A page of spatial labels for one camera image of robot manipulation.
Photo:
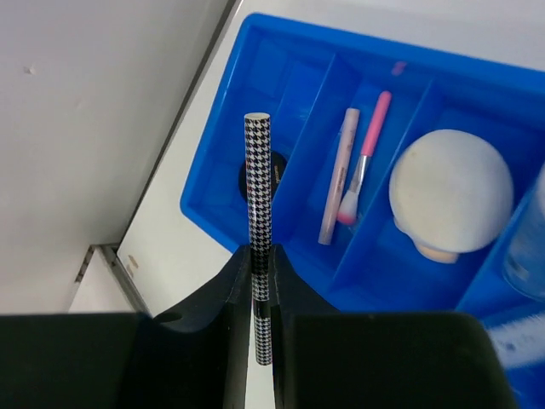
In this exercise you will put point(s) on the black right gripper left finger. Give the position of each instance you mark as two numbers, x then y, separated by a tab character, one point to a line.
192	355

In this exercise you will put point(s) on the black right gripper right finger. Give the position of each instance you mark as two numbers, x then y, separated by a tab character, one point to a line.
324	358

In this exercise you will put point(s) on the pink makeup brush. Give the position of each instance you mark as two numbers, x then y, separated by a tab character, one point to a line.
347	213

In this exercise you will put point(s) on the beige makeup sponge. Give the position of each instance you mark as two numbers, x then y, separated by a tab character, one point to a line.
430	253

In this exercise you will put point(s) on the pale pink lipstick tube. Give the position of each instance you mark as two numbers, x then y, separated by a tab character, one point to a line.
338	177

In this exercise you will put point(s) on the small clear bottle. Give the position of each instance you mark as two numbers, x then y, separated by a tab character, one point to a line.
519	343

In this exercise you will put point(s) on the black round compact jar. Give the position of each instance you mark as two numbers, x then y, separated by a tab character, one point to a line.
278	165

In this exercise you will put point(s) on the white round powder puff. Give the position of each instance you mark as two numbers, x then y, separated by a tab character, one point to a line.
451	191

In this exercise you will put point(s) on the black white checkered eyeliner pen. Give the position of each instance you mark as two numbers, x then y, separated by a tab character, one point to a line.
257	139

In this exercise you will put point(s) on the blue plastic organizer tray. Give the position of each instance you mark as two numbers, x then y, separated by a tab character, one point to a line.
305	77

